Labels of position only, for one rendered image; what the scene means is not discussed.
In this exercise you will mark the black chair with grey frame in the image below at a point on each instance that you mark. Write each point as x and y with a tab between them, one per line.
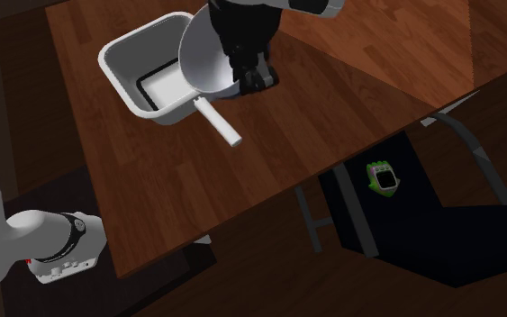
433	237

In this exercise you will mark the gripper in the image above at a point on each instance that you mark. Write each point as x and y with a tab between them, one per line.
244	24

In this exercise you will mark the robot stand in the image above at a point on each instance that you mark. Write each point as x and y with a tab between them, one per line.
104	287

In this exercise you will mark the green toy with dark screen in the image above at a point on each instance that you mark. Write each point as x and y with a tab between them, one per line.
373	180

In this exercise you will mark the white square tub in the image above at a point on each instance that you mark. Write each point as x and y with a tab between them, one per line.
141	48

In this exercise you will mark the brown wooden table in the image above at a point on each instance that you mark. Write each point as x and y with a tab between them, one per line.
182	175

